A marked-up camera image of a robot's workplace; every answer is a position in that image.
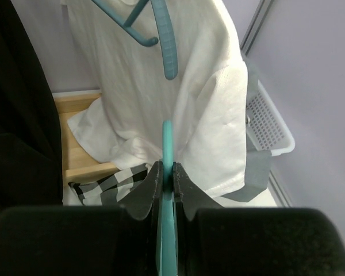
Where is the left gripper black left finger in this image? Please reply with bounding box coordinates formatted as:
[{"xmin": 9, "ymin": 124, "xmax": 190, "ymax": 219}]
[{"xmin": 119, "ymin": 161, "xmax": 164, "ymax": 221}]

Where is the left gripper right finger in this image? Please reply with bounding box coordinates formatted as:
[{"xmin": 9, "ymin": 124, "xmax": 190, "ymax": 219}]
[{"xmin": 172, "ymin": 162, "xmax": 223, "ymax": 221}]

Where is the teal plastic hanger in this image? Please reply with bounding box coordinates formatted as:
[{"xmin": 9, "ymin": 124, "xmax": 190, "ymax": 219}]
[{"xmin": 156, "ymin": 120, "xmax": 178, "ymax": 275}]

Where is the black white checked shirt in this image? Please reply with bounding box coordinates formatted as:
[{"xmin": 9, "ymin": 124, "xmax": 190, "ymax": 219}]
[{"xmin": 68, "ymin": 164, "xmax": 151, "ymax": 206}]

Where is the grey button shirt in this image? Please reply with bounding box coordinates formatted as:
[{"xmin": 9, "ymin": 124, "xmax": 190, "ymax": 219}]
[{"xmin": 223, "ymin": 151, "xmax": 272, "ymax": 202}]

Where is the grey-blue plastic hanger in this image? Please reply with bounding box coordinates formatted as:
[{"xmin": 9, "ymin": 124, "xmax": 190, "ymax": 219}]
[{"xmin": 93, "ymin": 0, "xmax": 178, "ymax": 80}]

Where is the white t-shirt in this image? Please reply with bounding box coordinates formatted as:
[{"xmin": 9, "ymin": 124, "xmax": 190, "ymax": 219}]
[{"xmin": 64, "ymin": 1, "xmax": 248, "ymax": 197}]

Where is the wooden rack base shelf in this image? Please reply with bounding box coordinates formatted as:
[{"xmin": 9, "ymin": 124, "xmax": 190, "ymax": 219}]
[{"xmin": 53, "ymin": 92, "xmax": 118, "ymax": 183}]

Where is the white plastic basket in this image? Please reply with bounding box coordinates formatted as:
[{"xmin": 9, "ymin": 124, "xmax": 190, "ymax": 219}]
[{"xmin": 243, "ymin": 56, "xmax": 296, "ymax": 158}]

